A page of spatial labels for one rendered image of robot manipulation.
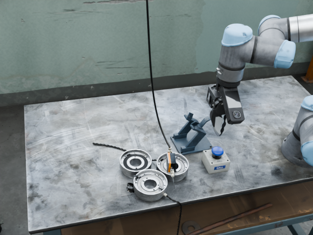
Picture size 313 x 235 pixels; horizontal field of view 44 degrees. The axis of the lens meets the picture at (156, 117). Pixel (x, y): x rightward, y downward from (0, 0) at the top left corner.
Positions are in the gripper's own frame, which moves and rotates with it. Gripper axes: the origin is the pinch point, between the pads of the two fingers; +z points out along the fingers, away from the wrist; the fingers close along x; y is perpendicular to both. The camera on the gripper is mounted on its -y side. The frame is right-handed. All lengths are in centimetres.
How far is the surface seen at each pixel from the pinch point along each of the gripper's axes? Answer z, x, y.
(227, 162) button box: 9.7, -2.7, -3.5
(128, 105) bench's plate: 14.0, 21.8, 38.6
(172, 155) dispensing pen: 6.9, 15.2, 0.4
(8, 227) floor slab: 94, 81, 52
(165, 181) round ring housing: 11.1, 19.3, -6.3
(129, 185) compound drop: 13.7, 29.9, -3.3
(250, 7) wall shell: 30, -95, 163
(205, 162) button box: 12.0, 3.3, 0.0
